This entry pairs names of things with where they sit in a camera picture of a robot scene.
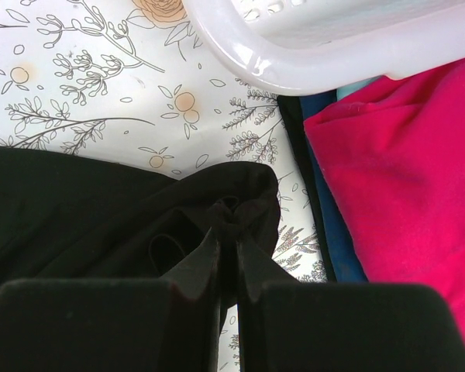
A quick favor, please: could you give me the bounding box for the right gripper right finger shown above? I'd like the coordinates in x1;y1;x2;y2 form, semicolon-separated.
236;238;465;371

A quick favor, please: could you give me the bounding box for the black t shirt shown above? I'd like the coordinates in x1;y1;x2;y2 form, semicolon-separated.
0;148;280;326

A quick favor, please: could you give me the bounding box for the magenta folded t shirt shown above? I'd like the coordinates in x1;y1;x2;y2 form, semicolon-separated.
304;59;465;341

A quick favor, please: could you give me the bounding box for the teal folded t shirt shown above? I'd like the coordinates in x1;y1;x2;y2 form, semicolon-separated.
336;76;381;101

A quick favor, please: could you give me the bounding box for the white perforated plastic basket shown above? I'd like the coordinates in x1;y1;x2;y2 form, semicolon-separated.
184;1;465;95

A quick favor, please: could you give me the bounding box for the dark blue folded t shirt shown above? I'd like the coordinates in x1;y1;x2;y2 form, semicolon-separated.
277;91;367;283

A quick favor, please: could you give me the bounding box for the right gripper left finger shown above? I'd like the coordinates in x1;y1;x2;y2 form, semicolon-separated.
0;232;220;371

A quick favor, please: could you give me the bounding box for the floral patterned table mat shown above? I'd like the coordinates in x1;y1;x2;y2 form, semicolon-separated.
0;1;326;371

